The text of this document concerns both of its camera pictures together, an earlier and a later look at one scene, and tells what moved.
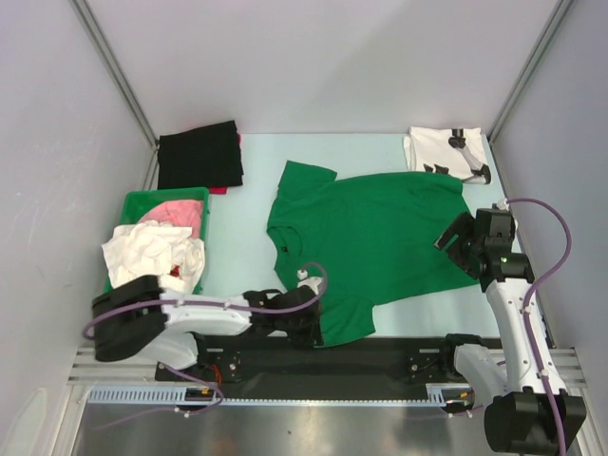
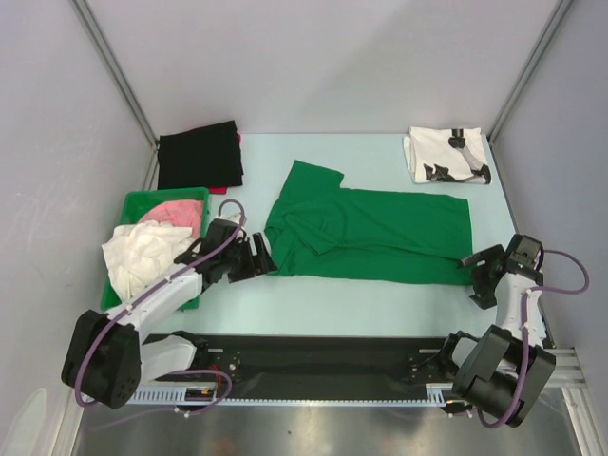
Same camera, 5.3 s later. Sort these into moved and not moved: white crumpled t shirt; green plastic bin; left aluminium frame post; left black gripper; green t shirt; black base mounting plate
Moved: green t shirt; left black gripper
Not moved: white crumpled t shirt; left aluminium frame post; green plastic bin; black base mounting plate
